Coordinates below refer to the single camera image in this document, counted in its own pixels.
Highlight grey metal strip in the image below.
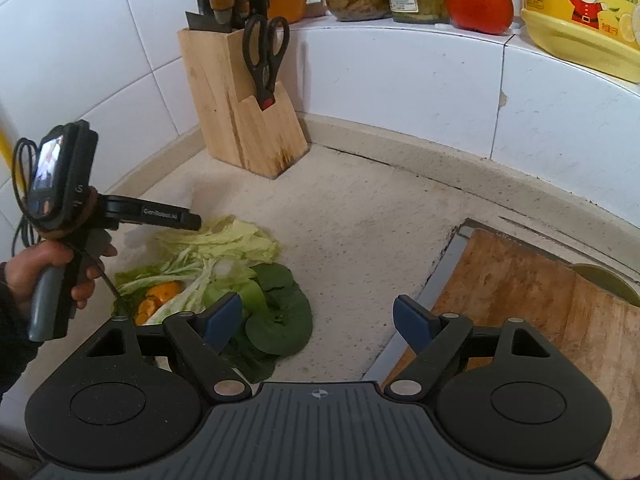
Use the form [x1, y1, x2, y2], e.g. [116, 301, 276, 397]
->
[361, 224, 475, 382]

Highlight orange bowl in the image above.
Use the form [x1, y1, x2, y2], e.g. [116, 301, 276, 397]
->
[269, 0, 310, 24]

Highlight person's left hand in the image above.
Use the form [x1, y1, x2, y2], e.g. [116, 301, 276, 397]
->
[4, 232, 119, 319]

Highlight light green cabbage strips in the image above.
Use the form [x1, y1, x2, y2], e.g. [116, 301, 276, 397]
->
[114, 255, 262, 327]

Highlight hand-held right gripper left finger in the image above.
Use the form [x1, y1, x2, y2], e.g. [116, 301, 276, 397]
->
[84, 291, 252, 404]

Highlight wooden knife block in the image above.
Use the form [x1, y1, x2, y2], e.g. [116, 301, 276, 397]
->
[177, 25, 310, 180]

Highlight black scissors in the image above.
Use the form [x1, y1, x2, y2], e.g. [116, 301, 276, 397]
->
[242, 13, 291, 112]

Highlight red tomato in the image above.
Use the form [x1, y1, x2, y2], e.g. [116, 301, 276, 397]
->
[445, 0, 515, 36]

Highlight green round dish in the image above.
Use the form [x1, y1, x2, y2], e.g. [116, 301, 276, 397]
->
[569, 261, 640, 309]

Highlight wooden cutting board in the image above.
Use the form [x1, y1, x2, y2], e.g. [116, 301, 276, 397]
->
[381, 229, 640, 480]

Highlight yellow plastic bottle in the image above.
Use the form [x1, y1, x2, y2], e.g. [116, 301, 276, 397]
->
[519, 0, 640, 85]

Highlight black cable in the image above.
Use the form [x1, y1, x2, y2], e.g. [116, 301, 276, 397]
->
[11, 137, 43, 258]

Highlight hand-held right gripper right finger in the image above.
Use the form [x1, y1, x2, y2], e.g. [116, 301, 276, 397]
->
[384, 294, 554, 404]

